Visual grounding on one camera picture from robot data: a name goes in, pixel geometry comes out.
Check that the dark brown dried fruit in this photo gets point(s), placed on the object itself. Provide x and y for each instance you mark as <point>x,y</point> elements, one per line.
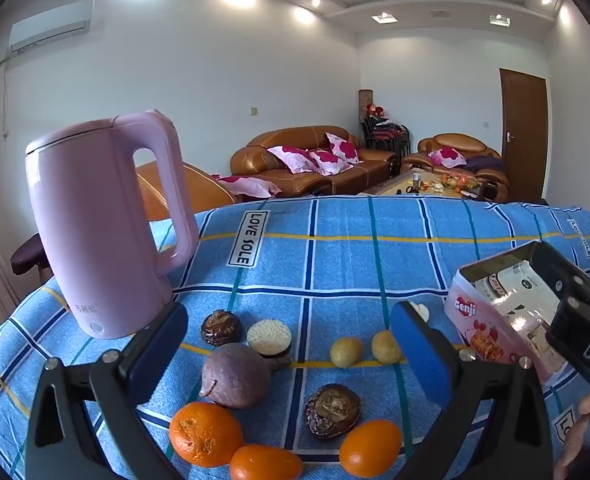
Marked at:
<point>220,329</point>
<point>332,410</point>

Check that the pink floral blanket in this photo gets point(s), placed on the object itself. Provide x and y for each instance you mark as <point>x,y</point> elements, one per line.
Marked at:
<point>250,186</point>

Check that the pink tin box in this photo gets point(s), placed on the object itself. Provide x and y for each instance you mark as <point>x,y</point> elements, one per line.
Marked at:
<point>475,320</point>

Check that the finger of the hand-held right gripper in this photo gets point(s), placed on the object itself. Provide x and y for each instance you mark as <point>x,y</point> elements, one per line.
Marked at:
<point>570,280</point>

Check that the wrinkled mandarin orange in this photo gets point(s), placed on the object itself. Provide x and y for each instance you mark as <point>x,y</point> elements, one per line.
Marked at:
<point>205,435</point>

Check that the purple cloth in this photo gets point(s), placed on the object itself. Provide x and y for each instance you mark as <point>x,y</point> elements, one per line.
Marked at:
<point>485,162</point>

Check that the brown leather armchair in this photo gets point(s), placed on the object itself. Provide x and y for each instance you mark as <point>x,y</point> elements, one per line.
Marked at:
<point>455,142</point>

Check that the small tan round fruit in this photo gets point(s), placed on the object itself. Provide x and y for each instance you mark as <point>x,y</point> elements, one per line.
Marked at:
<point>382,347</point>
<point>346,351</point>

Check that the white pink floral pillow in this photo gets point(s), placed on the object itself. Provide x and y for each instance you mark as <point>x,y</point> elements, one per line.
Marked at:
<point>447,157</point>
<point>331,162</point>
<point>344,147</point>
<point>290,159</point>

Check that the wooden coffee table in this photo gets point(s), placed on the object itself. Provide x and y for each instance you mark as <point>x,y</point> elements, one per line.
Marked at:
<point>390,187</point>

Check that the white printed packet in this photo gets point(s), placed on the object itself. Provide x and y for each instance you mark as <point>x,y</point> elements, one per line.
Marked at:
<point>530,335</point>
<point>505,282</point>

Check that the smooth small orange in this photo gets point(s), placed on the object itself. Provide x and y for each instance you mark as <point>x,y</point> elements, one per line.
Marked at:
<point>370,450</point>
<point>265,465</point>

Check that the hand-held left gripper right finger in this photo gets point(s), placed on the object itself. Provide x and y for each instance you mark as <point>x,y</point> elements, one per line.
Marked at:
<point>420,355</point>

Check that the purple passion fruit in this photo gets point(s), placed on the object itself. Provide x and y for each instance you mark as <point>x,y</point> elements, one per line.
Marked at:
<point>235,375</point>

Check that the brown leather sofa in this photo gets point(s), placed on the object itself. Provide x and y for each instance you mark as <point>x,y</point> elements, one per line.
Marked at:
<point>295,185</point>

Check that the pink electric kettle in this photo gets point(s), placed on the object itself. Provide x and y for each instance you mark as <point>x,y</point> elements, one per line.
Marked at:
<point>90,240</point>

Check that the square ceiling light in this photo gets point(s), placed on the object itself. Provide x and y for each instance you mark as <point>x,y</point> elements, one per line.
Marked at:
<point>385,18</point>
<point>500,20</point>

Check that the orange leather armchair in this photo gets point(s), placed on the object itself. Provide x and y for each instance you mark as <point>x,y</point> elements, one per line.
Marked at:
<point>205,195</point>

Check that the dark brown stool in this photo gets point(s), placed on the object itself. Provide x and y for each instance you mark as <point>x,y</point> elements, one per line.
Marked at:
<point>27,257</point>

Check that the stack of black chairs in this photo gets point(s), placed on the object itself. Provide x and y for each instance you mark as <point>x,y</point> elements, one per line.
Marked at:
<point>385,137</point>

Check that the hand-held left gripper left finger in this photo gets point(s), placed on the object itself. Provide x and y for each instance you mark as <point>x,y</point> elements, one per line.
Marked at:
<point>157,355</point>

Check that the brown wooden door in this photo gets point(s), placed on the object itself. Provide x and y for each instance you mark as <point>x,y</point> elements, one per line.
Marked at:
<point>522,135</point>

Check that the blue plaid tablecloth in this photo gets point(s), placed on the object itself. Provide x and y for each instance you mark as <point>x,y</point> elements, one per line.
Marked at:
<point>325,270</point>

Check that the white air conditioner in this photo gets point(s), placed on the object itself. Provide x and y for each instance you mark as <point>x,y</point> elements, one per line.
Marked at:
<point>50,25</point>

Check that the person's right hand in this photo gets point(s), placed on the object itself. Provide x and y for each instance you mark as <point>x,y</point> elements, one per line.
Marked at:
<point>575,440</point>

